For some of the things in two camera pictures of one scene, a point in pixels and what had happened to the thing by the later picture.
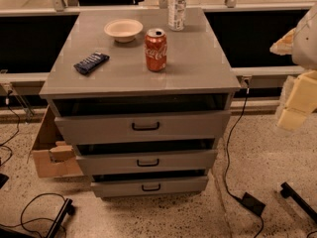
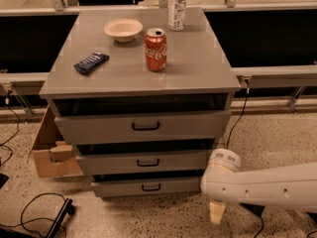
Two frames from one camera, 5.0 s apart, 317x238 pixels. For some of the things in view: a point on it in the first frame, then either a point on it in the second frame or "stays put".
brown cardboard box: (54, 157) stays put
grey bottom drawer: (171, 183) stays put
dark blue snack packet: (91, 62) stays put
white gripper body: (305, 45) → (225, 157)
